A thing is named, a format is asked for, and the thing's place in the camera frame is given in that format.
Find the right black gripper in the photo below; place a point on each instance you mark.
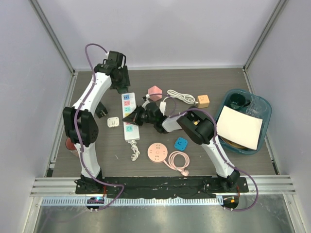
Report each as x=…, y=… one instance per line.
x=135, y=116

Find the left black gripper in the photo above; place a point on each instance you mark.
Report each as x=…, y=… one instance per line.
x=125, y=81

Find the long white power strip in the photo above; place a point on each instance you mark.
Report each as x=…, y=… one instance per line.
x=131, y=131

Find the white plug adapter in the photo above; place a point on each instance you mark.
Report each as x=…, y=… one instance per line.
x=113, y=122

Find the short white power strip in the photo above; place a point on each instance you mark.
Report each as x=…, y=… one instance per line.
x=162, y=107

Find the pink plug adapter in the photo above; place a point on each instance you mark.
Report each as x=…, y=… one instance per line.
x=155, y=93

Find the black plug adapter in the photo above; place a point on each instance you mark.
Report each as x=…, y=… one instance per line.
x=101, y=110

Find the round pink power socket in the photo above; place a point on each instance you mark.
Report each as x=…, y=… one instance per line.
x=157, y=153

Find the blue plug adapter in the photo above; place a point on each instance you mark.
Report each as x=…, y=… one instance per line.
x=181, y=144

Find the orange cube plug adapter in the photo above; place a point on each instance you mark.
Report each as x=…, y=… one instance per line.
x=203, y=101

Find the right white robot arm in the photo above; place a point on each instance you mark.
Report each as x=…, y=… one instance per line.
x=200, y=127

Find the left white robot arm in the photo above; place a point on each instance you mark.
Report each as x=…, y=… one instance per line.
x=80, y=125

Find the pink translucent cup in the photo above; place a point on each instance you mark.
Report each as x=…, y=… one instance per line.
x=71, y=147

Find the dark green cup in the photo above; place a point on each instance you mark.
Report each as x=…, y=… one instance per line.
x=238, y=101

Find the white paper sheet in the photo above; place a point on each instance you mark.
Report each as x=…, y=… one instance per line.
x=239, y=128

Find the teal plastic bin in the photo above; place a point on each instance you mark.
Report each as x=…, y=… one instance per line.
x=255, y=106

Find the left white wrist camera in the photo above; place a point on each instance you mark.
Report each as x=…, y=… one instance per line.
x=106, y=57

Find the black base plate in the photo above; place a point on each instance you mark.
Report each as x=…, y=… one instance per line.
x=190, y=187

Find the slotted cable duct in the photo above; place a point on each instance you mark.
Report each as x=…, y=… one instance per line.
x=94, y=201

